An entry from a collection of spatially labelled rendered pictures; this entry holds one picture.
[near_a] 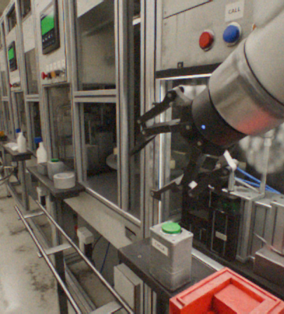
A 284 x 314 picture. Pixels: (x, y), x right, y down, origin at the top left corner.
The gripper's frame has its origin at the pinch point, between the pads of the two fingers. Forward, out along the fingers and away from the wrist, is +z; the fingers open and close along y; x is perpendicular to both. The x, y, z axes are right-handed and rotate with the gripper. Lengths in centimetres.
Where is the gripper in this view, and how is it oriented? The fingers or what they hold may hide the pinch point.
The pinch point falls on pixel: (154, 166)
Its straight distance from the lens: 46.2
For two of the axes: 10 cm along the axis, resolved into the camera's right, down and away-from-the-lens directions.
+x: -7.1, 4.4, -5.5
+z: -4.1, 3.7, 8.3
